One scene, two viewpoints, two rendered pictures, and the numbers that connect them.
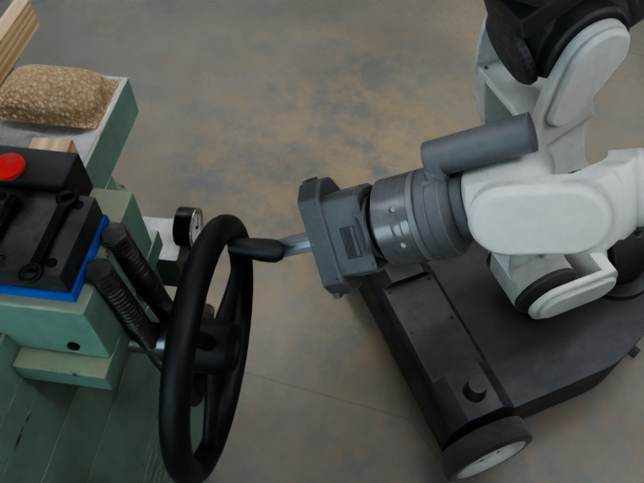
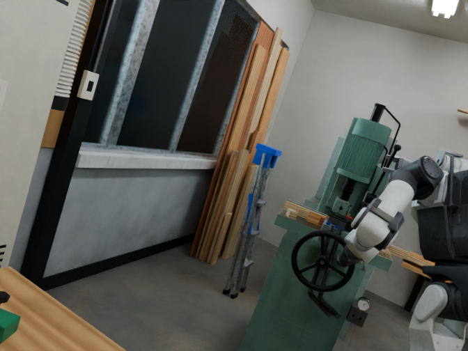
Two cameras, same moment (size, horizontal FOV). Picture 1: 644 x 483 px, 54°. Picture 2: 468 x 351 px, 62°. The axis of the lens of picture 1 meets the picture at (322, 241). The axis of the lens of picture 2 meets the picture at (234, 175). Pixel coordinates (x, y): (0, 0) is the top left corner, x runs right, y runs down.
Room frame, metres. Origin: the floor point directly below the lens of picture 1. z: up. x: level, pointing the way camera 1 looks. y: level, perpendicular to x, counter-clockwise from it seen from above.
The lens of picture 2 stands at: (-0.05, -1.67, 1.32)
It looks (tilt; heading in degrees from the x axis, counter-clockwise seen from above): 9 degrees down; 95
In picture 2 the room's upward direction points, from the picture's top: 20 degrees clockwise
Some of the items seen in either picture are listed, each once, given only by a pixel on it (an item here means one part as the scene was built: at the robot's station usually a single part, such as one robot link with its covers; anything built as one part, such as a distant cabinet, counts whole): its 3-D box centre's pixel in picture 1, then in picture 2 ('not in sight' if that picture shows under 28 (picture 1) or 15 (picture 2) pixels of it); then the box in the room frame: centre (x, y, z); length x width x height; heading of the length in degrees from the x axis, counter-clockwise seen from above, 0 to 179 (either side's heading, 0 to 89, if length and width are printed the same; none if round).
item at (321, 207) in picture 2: not in sight; (348, 180); (0.39, 0.74, 1.16); 0.22 x 0.22 x 0.72; 82
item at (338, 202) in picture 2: not in sight; (340, 207); (0.36, 0.47, 1.03); 0.14 x 0.07 x 0.09; 82
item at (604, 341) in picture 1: (526, 288); not in sight; (0.75, -0.47, 0.19); 0.64 x 0.52 x 0.33; 112
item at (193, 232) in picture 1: (186, 230); (363, 305); (0.58, 0.21, 0.65); 0.06 x 0.04 x 0.08; 172
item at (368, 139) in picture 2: not in sight; (363, 151); (0.35, 0.45, 1.35); 0.18 x 0.18 x 0.31
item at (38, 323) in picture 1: (57, 266); (334, 235); (0.34, 0.26, 0.91); 0.15 x 0.14 x 0.09; 172
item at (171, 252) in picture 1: (153, 249); (356, 312); (0.59, 0.28, 0.58); 0.12 x 0.08 x 0.08; 82
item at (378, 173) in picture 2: not in sight; (379, 180); (0.53, 0.65, 1.23); 0.09 x 0.08 x 0.15; 82
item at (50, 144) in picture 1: (53, 159); not in sight; (0.48, 0.30, 0.92); 0.04 x 0.04 x 0.03; 87
